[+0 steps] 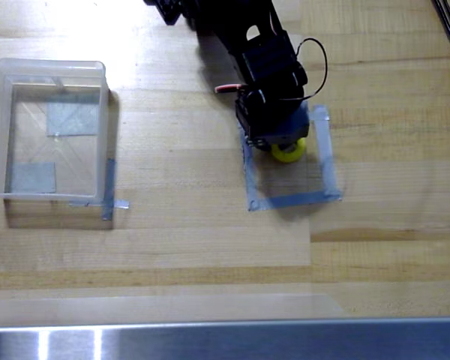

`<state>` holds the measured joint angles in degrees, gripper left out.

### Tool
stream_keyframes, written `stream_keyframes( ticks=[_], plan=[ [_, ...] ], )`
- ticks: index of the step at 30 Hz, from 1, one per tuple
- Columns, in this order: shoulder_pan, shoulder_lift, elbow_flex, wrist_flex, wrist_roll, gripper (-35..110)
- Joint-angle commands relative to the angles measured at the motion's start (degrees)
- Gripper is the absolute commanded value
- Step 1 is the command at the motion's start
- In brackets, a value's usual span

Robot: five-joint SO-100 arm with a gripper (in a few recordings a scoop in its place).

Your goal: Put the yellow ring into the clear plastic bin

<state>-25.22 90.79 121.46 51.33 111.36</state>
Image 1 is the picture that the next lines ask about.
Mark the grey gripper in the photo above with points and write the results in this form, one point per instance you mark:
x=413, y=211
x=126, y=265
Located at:
x=281, y=132

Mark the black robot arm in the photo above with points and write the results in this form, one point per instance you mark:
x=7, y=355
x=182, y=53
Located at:
x=255, y=41

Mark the clear plastic container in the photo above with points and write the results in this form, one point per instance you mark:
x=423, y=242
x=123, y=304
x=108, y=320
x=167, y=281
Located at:
x=103, y=131

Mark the shiny metal table edge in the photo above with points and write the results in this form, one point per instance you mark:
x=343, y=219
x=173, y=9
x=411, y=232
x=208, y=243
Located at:
x=225, y=339

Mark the large grey tape patch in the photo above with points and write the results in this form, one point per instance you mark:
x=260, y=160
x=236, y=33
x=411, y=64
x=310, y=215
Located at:
x=73, y=116

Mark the small grey tape patch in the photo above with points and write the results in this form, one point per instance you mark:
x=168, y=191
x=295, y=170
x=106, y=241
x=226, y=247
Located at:
x=33, y=179

